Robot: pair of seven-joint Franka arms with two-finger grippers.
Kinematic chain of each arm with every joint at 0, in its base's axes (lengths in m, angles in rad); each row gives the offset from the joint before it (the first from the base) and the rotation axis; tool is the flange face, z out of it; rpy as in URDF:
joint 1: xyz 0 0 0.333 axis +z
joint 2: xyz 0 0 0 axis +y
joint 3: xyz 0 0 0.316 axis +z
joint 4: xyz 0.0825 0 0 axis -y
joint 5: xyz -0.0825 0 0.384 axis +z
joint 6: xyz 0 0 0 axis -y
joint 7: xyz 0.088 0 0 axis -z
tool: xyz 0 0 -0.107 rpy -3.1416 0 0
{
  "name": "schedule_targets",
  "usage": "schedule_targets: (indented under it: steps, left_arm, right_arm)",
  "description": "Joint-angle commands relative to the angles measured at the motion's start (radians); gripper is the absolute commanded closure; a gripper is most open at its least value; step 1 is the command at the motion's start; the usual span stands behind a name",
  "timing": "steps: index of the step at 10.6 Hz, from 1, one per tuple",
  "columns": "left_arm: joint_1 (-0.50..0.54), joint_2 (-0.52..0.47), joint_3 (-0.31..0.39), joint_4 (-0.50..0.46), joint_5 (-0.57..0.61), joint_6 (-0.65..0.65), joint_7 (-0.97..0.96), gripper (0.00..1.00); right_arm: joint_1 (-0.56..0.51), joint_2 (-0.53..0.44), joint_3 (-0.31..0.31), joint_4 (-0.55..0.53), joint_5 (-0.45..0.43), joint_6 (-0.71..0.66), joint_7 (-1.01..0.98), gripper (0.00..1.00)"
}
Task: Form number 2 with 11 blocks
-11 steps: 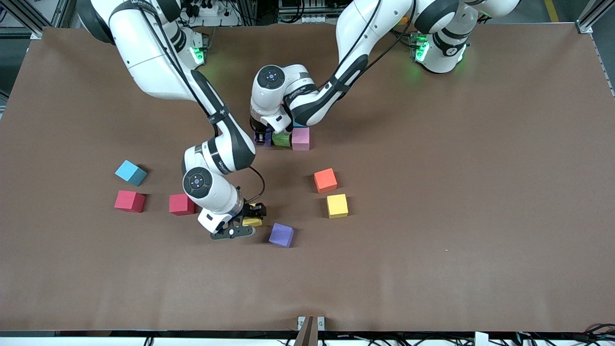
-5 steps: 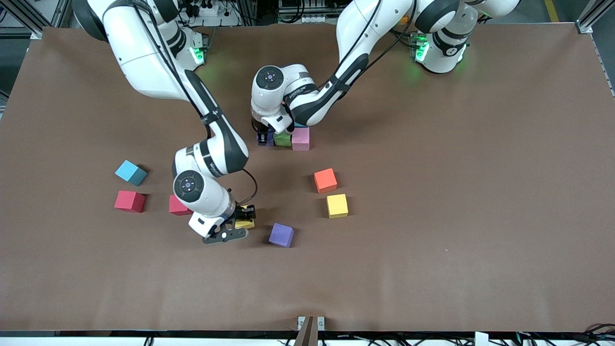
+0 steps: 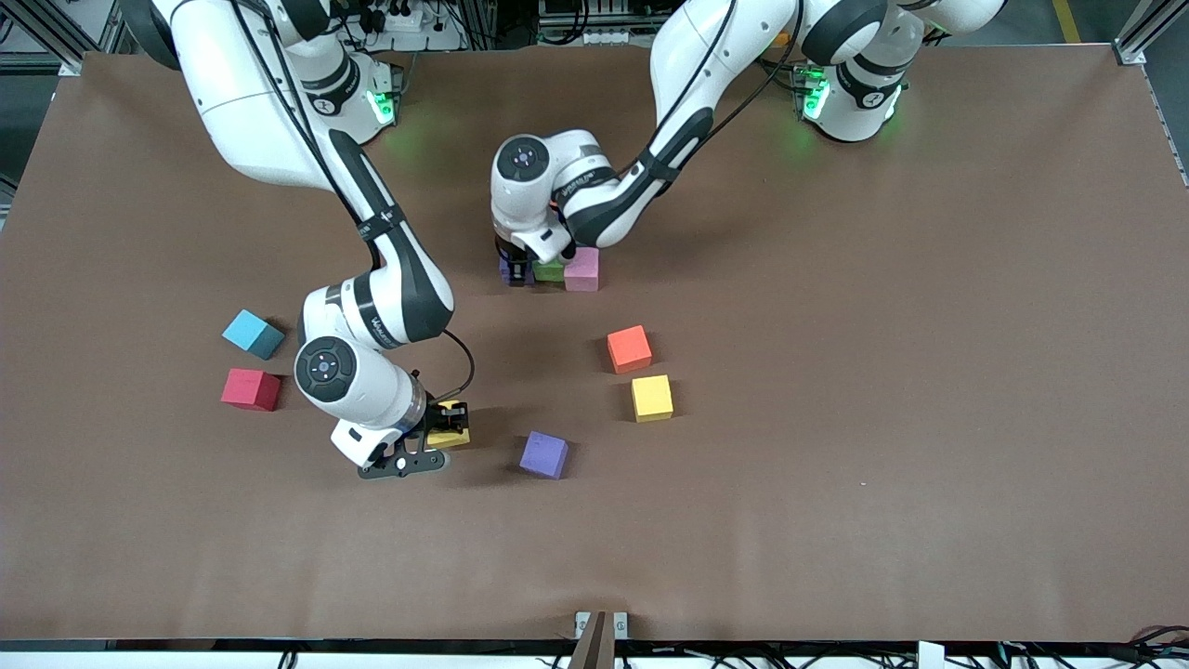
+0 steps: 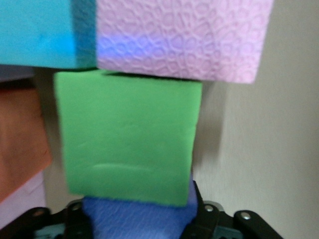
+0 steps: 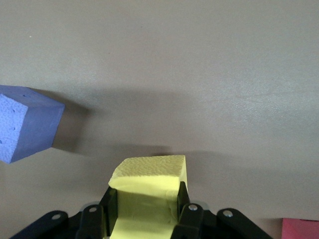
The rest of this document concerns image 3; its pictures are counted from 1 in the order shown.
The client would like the black cable bundle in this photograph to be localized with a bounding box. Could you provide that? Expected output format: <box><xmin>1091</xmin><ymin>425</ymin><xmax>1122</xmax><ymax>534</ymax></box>
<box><xmin>1096</xmin><ymin>627</ymin><xmax>1189</xmax><ymax>669</ymax></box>

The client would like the orange foam block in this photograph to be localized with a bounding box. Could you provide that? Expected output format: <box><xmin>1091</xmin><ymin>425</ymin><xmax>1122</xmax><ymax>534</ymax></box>
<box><xmin>607</xmin><ymin>324</ymin><xmax>653</xmax><ymax>374</ymax></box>

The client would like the light blue foam block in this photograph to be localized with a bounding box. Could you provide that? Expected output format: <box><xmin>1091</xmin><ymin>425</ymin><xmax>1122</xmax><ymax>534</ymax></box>
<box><xmin>222</xmin><ymin>309</ymin><xmax>286</xmax><ymax>361</ymax></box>

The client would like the yellow foam block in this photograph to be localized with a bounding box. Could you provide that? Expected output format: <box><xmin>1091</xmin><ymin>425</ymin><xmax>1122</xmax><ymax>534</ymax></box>
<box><xmin>632</xmin><ymin>374</ymin><xmax>674</xmax><ymax>424</ymax></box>
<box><xmin>425</xmin><ymin>400</ymin><xmax>472</xmax><ymax>450</ymax></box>

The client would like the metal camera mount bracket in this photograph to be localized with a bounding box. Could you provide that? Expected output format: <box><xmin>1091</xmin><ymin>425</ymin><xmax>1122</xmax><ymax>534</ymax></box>
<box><xmin>568</xmin><ymin>610</ymin><xmax>630</xmax><ymax>669</ymax></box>

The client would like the red foam block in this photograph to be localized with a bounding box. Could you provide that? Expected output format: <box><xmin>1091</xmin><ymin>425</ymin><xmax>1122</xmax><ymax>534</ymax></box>
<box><xmin>220</xmin><ymin>368</ymin><xmax>281</xmax><ymax>412</ymax></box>

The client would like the metal equipment rack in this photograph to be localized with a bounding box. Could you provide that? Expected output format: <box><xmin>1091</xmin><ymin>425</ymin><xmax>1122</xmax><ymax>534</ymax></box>
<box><xmin>534</xmin><ymin>0</ymin><xmax>670</xmax><ymax>47</ymax></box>

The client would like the pink foam block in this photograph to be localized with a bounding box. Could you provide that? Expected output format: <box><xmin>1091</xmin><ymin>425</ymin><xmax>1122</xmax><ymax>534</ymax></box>
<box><xmin>564</xmin><ymin>246</ymin><xmax>601</xmax><ymax>294</ymax></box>

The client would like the brown table cover sheet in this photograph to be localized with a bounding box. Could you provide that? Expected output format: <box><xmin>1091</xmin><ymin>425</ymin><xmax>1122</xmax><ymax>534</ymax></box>
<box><xmin>0</xmin><ymin>45</ymin><xmax>1189</xmax><ymax>644</ymax></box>

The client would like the white power strip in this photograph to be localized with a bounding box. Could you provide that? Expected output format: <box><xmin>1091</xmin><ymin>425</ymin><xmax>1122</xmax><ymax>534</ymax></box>
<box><xmin>372</xmin><ymin>5</ymin><xmax>465</xmax><ymax>52</ymax></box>

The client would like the black right camera cable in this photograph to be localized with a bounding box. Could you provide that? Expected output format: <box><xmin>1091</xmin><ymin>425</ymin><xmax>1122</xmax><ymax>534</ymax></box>
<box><xmin>443</xmin><ymin>329</ymin><xmax>477</xmax><ymax>402</ymax></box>

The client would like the aluminium frame profile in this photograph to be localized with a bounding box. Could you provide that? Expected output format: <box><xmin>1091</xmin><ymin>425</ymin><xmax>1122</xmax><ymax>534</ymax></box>
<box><xmin>0</xmin><ymin>0</ymin><xmax>140</xmax><ymax>77</ymax></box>
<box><xmin>1113</xmin><ymin>0</ymin><xmax>1189</xmax><ymax>66</ymax></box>

